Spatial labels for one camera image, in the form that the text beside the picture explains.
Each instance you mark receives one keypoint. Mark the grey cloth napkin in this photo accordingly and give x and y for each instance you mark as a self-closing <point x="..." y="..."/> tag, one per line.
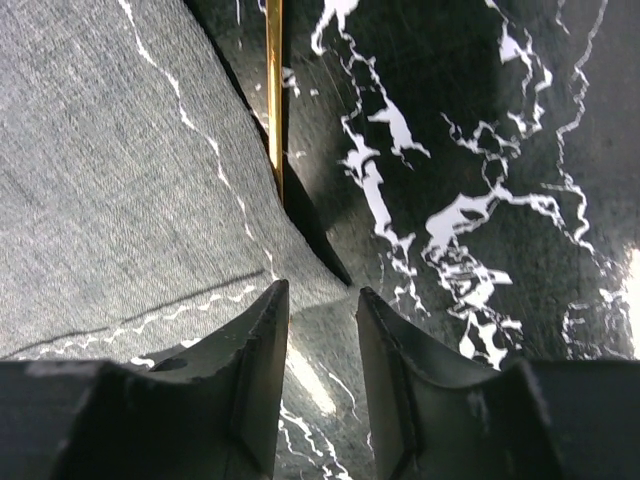
<point x="140" y="214"/>

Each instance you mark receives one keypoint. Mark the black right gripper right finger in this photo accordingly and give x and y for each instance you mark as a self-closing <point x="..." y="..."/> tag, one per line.
<point x="435" y="414"/>

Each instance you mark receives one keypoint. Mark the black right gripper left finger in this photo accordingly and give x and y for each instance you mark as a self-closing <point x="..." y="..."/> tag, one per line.
<point x="208" y="412"/>

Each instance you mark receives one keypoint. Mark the gold spoon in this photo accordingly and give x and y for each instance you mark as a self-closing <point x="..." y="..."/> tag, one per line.
<point x="274" y="24"/>

